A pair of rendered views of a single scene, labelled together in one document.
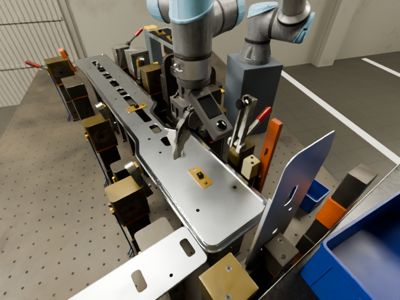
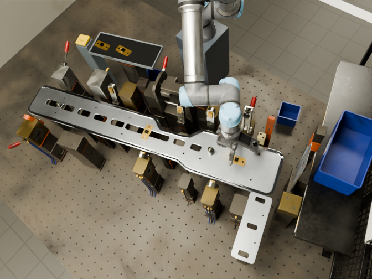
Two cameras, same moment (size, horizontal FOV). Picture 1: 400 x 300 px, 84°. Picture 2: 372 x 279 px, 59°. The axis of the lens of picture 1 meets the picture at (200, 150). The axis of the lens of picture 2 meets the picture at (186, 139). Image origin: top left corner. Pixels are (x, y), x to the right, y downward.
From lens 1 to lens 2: 1.01 m
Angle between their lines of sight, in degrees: 24
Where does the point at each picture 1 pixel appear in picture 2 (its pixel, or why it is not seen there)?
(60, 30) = not seen: outside the picture
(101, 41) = not seen: outside the picture
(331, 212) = (314, 146)
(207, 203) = (252, 172)
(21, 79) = not seen: outside the picture
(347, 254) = (327, 159)
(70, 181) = (123, 208)
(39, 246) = (153, 255)
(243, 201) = (268, 159)
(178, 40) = (230, 130)
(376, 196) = (329, 117)
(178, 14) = (231, 125)
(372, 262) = (337, 156)
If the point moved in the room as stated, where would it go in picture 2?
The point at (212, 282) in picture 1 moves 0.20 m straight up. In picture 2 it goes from (284, 207) to (292, 195)
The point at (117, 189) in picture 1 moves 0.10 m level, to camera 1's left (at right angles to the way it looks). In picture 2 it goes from (207, 197) to (188, 211)
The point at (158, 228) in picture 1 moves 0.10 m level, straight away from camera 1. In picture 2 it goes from (238, 201) to (218, 189)
